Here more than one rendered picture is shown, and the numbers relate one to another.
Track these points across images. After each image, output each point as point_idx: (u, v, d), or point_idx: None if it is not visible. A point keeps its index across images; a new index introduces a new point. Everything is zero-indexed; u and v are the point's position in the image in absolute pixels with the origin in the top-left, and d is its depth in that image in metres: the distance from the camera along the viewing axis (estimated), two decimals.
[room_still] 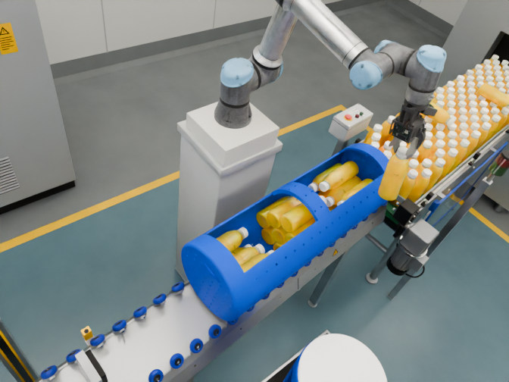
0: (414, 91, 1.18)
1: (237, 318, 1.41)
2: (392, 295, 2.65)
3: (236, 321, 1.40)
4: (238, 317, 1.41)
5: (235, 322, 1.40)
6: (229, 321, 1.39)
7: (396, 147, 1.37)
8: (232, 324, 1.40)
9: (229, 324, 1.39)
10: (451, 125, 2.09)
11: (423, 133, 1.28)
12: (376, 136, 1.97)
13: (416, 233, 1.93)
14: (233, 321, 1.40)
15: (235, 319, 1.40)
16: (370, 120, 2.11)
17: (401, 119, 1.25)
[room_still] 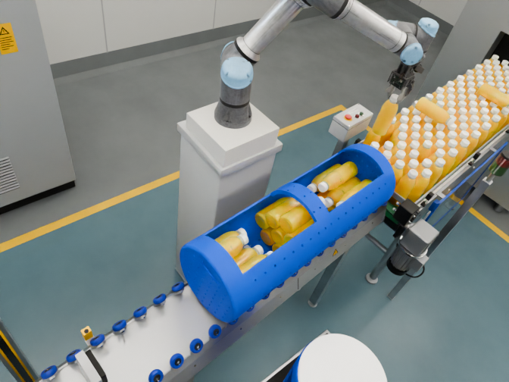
0: None
1: (237, 317, 1.41)
2: (392, 295, 2.65)
3: (237, 320, 1.41)
4: None
5: (236, 320, 1.41)
6: (230, 322, 1.39)
7: (390, 94, 1.82)
8: (234, 324, 1.40)
9: (231, 324, 1.39)
10: (451, 125, 2.09)
11: (412, 84, 1.73)
12: (394, 98, 1.81)
13: (416, 233, 1.93)
14: (234, 321, 1.40)
15: (235, 318, 1.40)
16: (370, 120, 2.11)
17: (398, 71, 1.69)
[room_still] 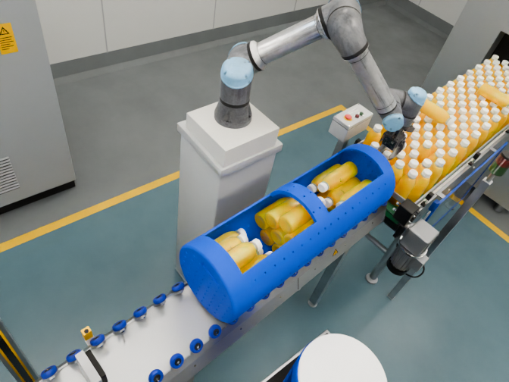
0: (402, 116, 1.70)
1: (237, 317, 1.41)
2: (392, 295, 2.65)
3: (237, 320, 1.41)
4: None
5: (236, 320, 1.41)
6: (230, 323, 1.39)
7: (382, 151, 1.90)
8: (234, 324, 1.40)
9: (231, 324, 1.39)
10: (451, 125, 2.09)
11: (403, 144, 1.81)
12: (260, 241, 1.38)
13: (416, 233, 1.93)
14: (234, 320, 1.40)
15: (235, 318, 1.40)
16: (370, 120, 2.11)
17: (390, 133, 1.78)
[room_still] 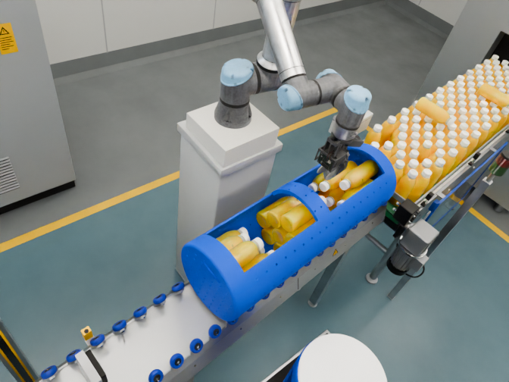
0: (339, 126, 1.23)
1: (237, 318, 1.41)
2: (392, 295, 2.65)
3: (236, 321, 1.40)
4: (238, 317, 1.41)
5: (235, 322, 1.40)
6: (229, 321, 1.39)
7: (326, 173, 1.43)
8: (232, 324, 1.40)
9: (229, 324, 1.39)
10: (451, 125, 2.09)
11: (345, 164, 1.35)
12: (261, 240, 1.38)
13: (416, 233, 1.93)
14: (233, 321, 1.40)
15: (235, 319, 1.40)
16: (370, 120, 2.11)
17: (326, 148, 1.31)
